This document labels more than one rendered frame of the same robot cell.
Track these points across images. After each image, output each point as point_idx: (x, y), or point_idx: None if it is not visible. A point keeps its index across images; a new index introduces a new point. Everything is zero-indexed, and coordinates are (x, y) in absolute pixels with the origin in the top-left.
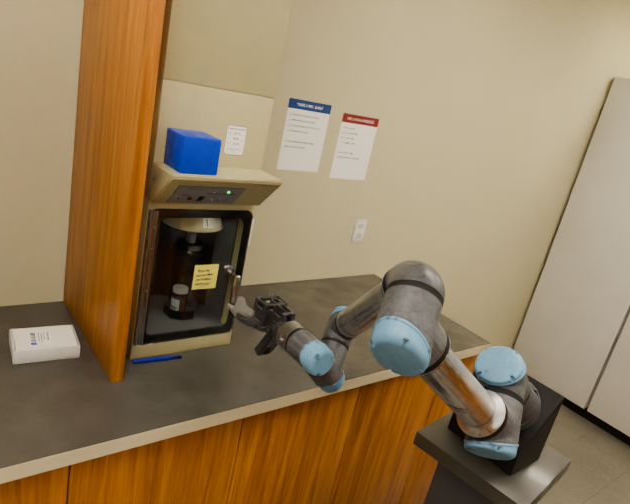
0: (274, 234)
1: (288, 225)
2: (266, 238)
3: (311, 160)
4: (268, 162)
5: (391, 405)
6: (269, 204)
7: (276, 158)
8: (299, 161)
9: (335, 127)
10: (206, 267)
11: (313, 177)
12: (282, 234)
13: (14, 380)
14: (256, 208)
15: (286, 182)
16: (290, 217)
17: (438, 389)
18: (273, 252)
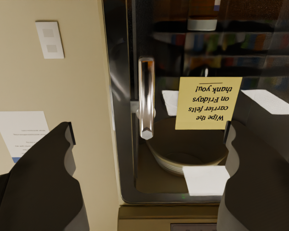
0: (4, 36)
1: None
2: (13, 31)
3: (6, 121)
4: (54, 115)
5: None
6: (32, 75)
7: (47, 119)
8: (19, 119)
9: None
10: (203, 123)
11: None
12: None
13: None
14: (47, 70)
15: (23, 99)
16: None
17: None
18: None
